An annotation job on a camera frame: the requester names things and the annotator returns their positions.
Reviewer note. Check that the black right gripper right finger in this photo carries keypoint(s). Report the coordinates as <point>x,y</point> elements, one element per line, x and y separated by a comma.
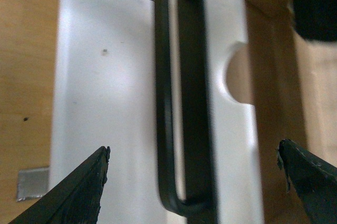
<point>313,179</point>

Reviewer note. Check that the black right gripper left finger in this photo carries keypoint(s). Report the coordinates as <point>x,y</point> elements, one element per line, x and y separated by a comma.
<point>77,198</point>

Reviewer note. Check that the white drawer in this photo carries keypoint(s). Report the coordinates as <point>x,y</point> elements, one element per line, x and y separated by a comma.
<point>234,132</point>

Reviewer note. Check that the black drawer handle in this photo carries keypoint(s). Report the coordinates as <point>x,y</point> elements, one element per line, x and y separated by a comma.
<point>200,203</point>

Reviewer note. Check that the wooden drawer cabinet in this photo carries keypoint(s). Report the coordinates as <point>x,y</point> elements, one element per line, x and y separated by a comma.
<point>294,93</point>

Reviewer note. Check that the silver tape patch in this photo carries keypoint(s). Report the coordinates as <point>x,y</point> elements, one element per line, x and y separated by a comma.
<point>32,183</point>

